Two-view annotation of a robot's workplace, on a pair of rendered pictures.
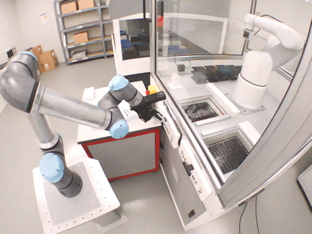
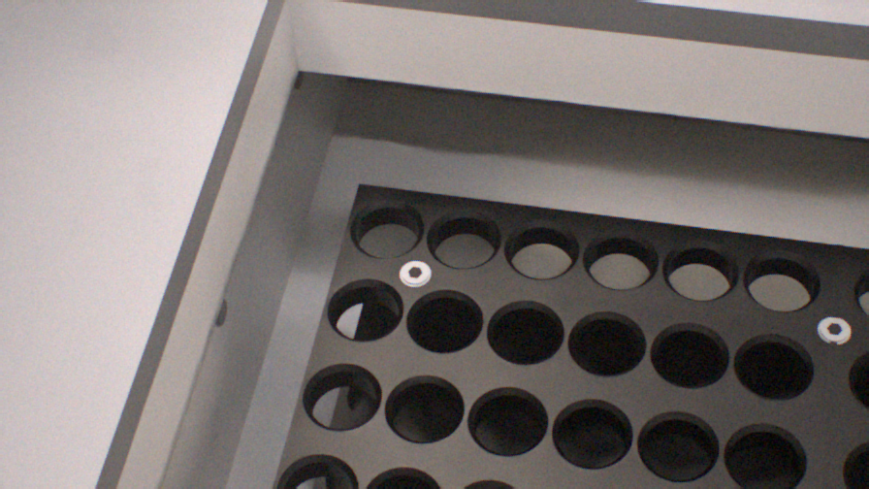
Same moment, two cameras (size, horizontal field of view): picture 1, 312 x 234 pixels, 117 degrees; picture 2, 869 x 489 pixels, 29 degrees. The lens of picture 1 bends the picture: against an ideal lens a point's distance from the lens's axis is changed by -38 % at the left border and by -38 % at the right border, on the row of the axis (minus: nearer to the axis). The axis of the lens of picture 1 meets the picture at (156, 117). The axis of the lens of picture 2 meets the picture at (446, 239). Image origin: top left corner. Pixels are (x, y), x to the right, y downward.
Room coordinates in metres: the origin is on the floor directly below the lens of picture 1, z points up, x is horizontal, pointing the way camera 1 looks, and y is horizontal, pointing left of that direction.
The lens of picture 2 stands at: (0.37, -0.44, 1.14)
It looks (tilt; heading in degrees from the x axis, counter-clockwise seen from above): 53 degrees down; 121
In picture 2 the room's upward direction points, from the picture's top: 4 degrees counter-clockwise
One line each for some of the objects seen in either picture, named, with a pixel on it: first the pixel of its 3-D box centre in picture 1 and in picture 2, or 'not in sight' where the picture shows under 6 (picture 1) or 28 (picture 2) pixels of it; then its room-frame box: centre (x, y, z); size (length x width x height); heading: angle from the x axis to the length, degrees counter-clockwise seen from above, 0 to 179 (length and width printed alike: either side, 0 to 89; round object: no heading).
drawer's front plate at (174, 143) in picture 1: (166, 123); not in sight; (0.61, -0.06, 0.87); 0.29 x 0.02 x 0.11; 17
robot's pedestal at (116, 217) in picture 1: (94, 204); not in sight; (0.24, 0.46, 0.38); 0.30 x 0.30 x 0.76; 34
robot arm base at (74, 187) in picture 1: (66, 180); not in sight; (0.24, 0.45, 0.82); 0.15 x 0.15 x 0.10
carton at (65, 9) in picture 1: (69, 8); not in sight; (4.09, 2.31, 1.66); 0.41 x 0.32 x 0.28; 104
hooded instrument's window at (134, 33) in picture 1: (150, 26); not in sight; (2.35, 0.08, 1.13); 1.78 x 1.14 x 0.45; 17
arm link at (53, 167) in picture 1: (55, 169); not in sight; (0.24, 0.45, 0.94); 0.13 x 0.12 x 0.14; 29
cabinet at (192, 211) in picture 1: (217, 152); not in sight; (0.70, -0.55, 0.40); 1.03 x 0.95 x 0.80; 17
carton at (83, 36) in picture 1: (81, 37); not in sight; (4.13, 2.12, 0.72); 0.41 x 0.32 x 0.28; 104
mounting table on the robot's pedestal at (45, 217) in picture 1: (72, 190); not in sight; (0.23, 0.47, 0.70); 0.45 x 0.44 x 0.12; 124
